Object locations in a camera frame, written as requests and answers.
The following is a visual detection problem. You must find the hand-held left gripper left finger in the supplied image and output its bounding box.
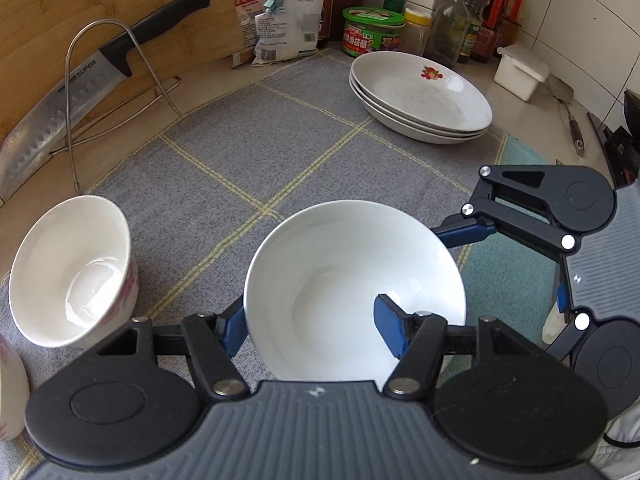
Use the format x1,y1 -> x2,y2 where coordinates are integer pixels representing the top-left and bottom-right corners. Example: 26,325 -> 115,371
94,300 -> 251,402

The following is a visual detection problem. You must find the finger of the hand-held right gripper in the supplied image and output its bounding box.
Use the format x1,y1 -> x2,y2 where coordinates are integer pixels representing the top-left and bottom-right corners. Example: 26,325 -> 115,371
542,280 -> 592,360
430,163 -> 585,253

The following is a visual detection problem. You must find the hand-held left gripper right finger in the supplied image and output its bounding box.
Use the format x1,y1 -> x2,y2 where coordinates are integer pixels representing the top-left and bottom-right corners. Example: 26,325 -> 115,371
374,294 -> 538,397

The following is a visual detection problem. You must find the white pink-flower bowl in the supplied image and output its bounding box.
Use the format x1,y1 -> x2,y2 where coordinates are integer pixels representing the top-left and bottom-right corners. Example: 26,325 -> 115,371
8,195 -> 140,350
243,200 -> 467,381
0,332 -> 32,442

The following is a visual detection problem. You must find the white fruit-print plate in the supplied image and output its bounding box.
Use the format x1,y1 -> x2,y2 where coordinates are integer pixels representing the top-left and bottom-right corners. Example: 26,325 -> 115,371
350,80 -> 488,145
348,72 -> 491,139

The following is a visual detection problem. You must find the stack of white plates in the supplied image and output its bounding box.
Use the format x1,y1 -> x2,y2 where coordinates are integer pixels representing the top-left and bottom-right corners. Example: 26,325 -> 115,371
348,51 -> 494,133

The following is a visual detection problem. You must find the white plastic box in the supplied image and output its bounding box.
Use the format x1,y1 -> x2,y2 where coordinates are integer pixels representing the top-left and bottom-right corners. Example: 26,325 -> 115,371
494,43 -> 550,102

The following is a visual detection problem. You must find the grey checked dish mat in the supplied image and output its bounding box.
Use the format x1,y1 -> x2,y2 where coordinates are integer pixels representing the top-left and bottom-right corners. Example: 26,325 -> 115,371
0,52 -> 558,480

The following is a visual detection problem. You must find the person's white clothing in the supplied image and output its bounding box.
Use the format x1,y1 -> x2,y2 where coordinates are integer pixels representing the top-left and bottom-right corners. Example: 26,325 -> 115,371
590,400 -> 640,480

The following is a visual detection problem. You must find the yellow-lid spice jar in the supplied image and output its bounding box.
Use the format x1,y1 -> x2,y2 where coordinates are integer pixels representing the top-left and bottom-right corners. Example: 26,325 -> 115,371
403,7 -> 432,56

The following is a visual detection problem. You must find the green lidded sauce jar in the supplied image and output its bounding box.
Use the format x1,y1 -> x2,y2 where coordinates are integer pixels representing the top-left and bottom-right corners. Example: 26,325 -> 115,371
342,6 -> 406,57

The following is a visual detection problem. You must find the dark soy sauce bottle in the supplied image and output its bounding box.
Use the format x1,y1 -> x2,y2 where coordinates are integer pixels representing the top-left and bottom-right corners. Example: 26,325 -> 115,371
317,0 -> 335,51

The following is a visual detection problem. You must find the white blue seasoning bag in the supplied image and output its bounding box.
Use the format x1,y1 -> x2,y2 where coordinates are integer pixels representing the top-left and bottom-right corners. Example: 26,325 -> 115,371
251,0 -> 326,67

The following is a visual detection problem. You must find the orange white seasoning bag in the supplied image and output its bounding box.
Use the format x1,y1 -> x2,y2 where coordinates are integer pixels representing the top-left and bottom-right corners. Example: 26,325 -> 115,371
230,0 -> 286,68

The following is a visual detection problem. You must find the bamboo cutting board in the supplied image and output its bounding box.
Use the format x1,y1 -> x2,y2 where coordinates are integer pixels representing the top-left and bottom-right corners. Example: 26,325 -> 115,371
0,0 -> 257,206

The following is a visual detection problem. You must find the metal spatula wooden handle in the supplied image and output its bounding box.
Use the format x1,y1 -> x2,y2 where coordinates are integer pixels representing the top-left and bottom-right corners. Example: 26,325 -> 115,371
546,77 -> 586,157

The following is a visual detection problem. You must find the metal wire stand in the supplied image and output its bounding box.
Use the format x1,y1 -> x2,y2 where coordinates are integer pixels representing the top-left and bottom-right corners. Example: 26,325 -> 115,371
52,18 -> 183,196

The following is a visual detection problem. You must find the black-handled kitchen knife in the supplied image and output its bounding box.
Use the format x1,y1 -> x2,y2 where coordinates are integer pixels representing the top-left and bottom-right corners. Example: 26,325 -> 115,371
0,0 -> 212,196

